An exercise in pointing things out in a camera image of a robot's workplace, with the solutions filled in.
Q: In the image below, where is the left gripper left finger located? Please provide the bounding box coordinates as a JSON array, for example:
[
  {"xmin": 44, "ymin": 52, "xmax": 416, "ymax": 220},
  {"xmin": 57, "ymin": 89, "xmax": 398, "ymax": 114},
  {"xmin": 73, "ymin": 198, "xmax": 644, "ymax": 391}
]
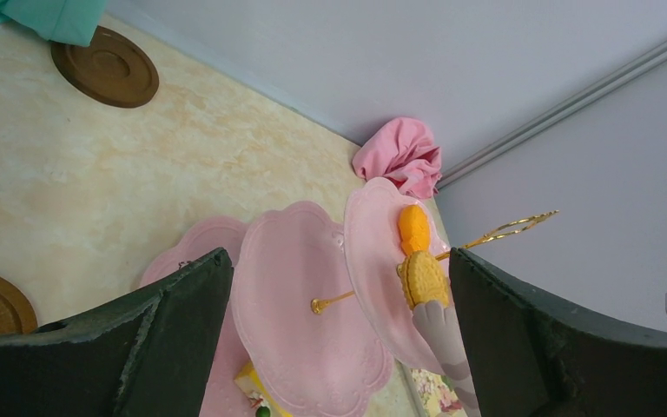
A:
[{"xmin": 0, "ymin": 248, "xmax": 234, "ymax": 416}]

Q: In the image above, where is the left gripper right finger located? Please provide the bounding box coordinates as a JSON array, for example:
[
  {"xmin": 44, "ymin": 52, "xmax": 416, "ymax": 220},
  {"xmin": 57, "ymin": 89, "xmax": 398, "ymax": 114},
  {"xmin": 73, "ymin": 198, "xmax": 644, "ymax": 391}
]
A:
[{"xmin": 449, "ymin": 248, "xmax": 667, "ymax": 416}]

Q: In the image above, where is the floral serving tray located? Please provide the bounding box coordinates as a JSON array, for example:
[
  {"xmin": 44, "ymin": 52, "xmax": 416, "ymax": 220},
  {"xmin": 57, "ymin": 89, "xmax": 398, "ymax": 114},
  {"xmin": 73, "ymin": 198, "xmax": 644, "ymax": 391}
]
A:
[{"xmin": 409, "ymin": 369, "xmax": 466, "ymax": 417}]

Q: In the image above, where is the yellow cake piece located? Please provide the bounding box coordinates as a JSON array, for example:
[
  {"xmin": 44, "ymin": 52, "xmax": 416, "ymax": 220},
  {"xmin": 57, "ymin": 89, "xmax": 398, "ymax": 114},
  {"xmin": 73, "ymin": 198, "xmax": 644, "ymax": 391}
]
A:
[{"xmin": 234, "ymin": 361, "xmax": 292, "ymax": 417}]

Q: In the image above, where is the orange round cookie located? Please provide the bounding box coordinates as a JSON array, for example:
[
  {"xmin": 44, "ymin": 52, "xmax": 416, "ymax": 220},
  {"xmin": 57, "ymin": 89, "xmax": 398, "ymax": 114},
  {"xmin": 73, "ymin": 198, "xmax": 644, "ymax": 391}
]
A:
[{"xmin": 397, "ymin": 250, "xmax": 451, "ymax": 311}]

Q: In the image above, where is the orange flower pastry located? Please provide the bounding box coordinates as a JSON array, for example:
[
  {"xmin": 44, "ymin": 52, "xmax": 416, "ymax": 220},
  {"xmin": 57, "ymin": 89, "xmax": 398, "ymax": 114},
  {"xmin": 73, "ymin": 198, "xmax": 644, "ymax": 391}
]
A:
[{"xmin": 397, "ymin": 205, "xmax": 431, "ymax": 255}]

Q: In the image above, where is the pink three-tier cake stand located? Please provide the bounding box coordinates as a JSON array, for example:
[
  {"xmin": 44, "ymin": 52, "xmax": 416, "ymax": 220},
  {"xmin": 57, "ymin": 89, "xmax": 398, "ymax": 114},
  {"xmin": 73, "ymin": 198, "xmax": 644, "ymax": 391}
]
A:
[{"xmin": 141, "ymin": 177, "xmax": 449, "ymax": 416}]

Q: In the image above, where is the pink cloth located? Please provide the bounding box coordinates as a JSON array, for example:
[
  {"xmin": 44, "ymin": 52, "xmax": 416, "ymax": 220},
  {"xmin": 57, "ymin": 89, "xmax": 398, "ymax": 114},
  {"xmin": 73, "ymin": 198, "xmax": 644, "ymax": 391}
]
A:
[{"xmin": 352, "ymin": 117, "xmax": 442, "ymax": 200}]

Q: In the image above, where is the teal t-shirt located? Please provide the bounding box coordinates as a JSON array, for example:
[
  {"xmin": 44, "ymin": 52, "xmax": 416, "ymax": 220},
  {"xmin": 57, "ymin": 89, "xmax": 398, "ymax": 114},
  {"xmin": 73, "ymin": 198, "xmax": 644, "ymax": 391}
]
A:
[{"xmin": 0, "ymin": 0, "xmax": 107, "ymax": 47}]

